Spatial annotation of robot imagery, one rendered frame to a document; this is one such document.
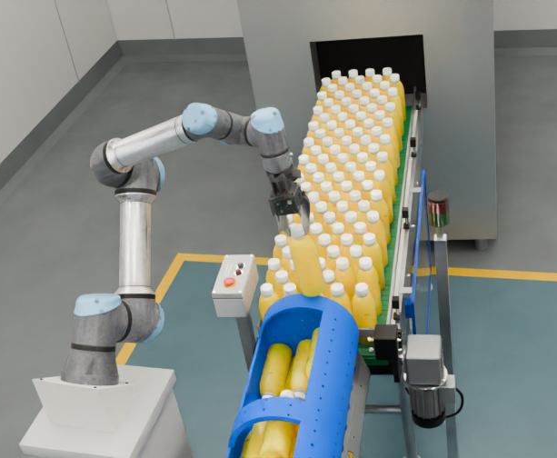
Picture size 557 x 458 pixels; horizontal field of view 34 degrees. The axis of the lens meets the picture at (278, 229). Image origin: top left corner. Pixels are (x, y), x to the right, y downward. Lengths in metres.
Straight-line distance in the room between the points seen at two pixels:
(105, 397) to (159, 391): 0.19
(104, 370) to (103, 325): 0.11
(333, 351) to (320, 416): 0.23
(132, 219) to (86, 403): 0.52
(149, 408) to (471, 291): 2.33
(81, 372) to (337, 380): 0.66
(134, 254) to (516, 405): 1.96
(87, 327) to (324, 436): 0.67
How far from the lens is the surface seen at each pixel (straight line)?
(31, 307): 4.98
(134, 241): 2.54
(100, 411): 2.41
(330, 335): 2.49
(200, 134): 2.26
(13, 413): 4.40
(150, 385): 2.55
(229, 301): 2.88
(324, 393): 2.35
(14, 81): 6.26
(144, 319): 2.51
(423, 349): 2.92
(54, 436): 2.52
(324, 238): 3.00
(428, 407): 3.06
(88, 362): 2.42
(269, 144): 2.28
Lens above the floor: 2.86
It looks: 35 degrees down
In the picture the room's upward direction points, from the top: 10 degrees counter-clockwise
